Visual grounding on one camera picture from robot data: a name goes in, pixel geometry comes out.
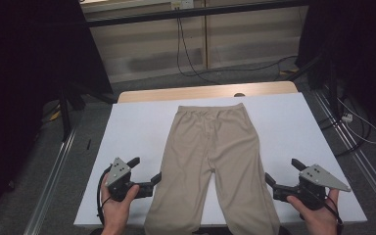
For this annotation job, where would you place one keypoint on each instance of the white table mat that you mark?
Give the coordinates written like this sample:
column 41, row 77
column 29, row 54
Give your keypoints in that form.
column 130, row 124

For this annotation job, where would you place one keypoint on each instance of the person's right hand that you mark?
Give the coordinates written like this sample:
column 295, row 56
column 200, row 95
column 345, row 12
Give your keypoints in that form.
column 319, row 222

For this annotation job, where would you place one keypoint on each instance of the yellow floor tape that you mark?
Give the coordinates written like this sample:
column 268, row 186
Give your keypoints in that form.
column 55, row 115
column 290, row 70

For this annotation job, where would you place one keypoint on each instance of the metal floor rail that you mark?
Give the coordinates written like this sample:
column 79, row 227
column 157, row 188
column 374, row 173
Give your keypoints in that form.
column 50, row 182
column 365, row 169

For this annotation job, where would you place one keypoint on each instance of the black curtain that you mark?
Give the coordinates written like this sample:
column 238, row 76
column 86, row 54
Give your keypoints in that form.
column 365, row 49
column 19, row 65

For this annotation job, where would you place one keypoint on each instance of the person's left hand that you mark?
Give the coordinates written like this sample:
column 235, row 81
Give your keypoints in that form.
column 117, row 212

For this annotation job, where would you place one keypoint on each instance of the white power strip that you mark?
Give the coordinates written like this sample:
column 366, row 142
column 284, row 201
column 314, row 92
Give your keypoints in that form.
column 347, row 117

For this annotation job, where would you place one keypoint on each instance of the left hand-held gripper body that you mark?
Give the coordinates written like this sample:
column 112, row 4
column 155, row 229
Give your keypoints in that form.
column 119, row 173

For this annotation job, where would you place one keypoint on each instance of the black stand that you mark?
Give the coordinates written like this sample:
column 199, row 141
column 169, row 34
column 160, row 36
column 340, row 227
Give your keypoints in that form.
column 66, row 120
column 332, row 84

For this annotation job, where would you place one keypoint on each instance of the black horizontal bar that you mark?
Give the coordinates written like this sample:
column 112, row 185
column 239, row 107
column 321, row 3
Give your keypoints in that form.
column 192, row 13

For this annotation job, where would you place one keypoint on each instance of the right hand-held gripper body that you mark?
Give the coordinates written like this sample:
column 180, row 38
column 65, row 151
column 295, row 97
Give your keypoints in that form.
column 313, row 192

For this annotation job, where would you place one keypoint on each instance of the beige pants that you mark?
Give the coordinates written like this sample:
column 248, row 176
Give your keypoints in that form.
column 209, row 147

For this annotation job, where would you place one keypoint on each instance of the small black stick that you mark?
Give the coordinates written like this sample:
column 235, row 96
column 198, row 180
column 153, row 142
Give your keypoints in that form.
column 88, row 144

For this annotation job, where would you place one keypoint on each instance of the white wall socket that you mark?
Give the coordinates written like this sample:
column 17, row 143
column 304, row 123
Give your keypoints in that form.
column 182, row 4

